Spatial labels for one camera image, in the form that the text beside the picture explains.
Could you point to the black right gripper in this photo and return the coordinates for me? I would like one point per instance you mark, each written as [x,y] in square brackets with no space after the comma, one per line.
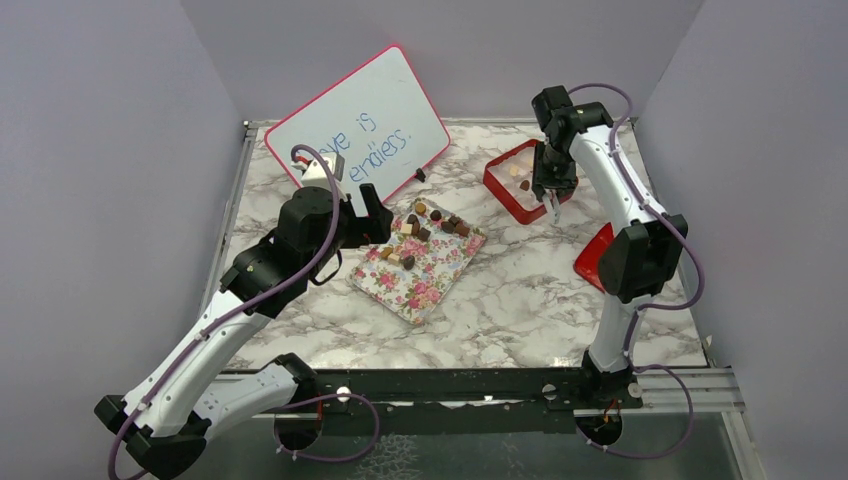
[543,179]

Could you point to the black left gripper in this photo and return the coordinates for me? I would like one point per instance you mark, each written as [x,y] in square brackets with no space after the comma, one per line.
[371,229]

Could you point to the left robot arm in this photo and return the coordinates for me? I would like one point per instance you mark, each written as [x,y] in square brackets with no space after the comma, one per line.
[167,420]

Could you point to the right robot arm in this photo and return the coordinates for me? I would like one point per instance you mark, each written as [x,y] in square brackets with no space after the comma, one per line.
[646,241]

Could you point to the red chocolate box base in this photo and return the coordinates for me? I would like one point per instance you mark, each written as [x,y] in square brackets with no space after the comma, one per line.
[523,206]

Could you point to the floral rectangular tray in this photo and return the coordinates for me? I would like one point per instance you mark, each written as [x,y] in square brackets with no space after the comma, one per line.
[442,251]

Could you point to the red box lid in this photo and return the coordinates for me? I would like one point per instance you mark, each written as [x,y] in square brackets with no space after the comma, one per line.
[586,263]

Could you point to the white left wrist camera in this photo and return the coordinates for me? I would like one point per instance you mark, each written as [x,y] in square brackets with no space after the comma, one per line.
[325,174]

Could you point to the white board pink frame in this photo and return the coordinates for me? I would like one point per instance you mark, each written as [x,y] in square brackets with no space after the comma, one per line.
[378,118]

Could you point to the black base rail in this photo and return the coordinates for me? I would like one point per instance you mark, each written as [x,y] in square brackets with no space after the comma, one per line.
[357,402]

